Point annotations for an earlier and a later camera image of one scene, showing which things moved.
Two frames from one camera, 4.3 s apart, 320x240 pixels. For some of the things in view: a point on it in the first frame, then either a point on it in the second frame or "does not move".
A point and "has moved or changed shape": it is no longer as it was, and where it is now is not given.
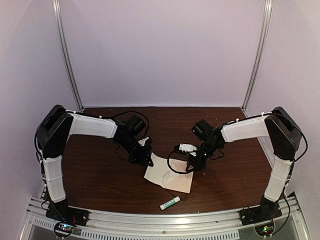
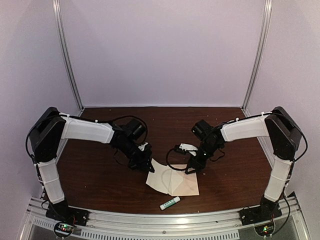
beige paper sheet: (181, 182) has moved or changed shape
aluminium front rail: (284, 225) does not move
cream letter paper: (161, 172) has moved or changed shape
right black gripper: (200, 165) does not move
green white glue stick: (174, 201) does not move
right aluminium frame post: (259, 57) does not move
